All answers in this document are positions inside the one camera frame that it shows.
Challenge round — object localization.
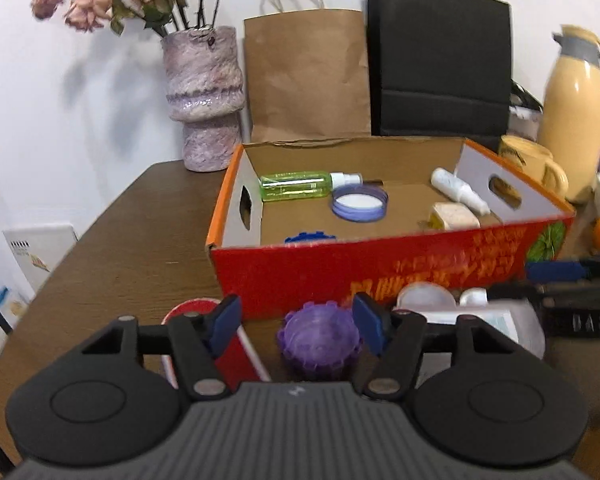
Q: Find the beige thermos jug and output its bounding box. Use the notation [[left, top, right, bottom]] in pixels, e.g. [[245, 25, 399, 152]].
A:
[[536, 24, 600, 205]]

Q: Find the black paper bag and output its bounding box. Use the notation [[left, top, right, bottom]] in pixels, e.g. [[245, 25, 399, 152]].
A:
[[365, 0, 513, 153]]

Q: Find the red lint brush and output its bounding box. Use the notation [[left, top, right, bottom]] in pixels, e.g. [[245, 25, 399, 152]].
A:
[[160, 297, 273, 391]]

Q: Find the blue ridged lid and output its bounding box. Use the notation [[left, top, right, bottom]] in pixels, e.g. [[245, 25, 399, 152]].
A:
[[282, 231, 337, 245]]

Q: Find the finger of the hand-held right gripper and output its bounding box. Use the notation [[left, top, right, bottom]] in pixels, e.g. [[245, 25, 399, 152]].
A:
[[489, 282, 600, 308], [524, 254, 600, 284]]

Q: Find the purple marbled vase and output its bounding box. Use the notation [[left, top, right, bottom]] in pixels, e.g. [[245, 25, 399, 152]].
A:
[[161, 26, 246, 173]]

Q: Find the cream soap packet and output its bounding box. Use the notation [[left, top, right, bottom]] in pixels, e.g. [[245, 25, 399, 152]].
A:
[[427, 202, 482, 232]]

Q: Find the yellow mug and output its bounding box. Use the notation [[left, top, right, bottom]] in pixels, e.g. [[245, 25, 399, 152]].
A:
[[497, 135, 570, 196]]

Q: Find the brown paper bag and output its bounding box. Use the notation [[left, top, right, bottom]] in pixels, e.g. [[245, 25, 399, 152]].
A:
[[243, 0, 372, 143]]

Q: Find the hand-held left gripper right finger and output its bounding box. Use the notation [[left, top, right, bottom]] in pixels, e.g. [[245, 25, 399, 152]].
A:
[[351, 291, 520, 403]]

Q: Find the purple-rimmed white lid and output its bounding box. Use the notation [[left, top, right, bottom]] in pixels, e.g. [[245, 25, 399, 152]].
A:
[[331, 183, 390, 223]]

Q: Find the white cardboard box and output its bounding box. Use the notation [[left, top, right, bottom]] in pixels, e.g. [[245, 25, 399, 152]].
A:
[[2, 225, 78, 293]]

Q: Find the green spray bottle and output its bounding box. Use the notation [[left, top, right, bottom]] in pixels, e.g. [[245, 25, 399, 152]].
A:
[[259, 170, 363, 203]]

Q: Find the white plastic bottle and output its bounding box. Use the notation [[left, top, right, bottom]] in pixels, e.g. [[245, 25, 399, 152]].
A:
[[430, 167, 491, 216]]

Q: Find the purple ridged lid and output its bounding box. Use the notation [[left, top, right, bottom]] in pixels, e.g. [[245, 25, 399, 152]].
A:
[[276, 301, 362, 381]]

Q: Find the translucent round container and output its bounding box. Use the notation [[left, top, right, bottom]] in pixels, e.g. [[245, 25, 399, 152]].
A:
[[395, 281, 458, 313]]

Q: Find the black cable bundle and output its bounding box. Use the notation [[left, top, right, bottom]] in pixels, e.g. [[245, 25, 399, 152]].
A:
[[510, 80, 543, 111]]

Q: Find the orange cardboard box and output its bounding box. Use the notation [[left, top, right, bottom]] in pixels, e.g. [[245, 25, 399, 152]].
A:
[[206, 136, 577, 321]]

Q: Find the clear plastic container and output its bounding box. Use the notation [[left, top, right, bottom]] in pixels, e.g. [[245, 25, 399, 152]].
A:
[[415, 287, 548, 361]]

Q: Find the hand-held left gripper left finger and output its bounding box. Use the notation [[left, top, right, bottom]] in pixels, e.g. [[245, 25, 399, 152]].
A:
[[81, 294, 243, 403]]

